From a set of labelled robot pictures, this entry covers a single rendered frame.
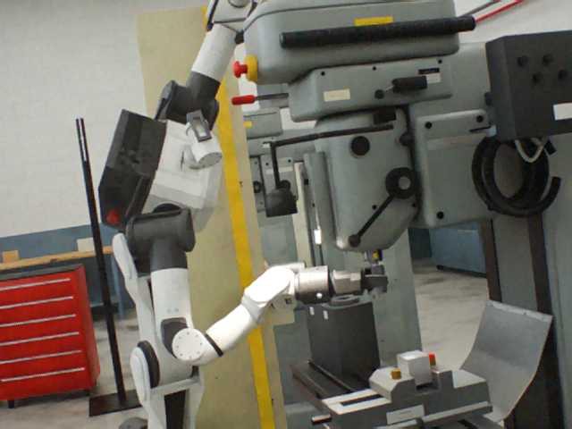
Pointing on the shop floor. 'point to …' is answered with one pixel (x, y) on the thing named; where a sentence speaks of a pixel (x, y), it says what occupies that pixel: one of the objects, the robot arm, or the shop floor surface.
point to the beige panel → (219, 233)
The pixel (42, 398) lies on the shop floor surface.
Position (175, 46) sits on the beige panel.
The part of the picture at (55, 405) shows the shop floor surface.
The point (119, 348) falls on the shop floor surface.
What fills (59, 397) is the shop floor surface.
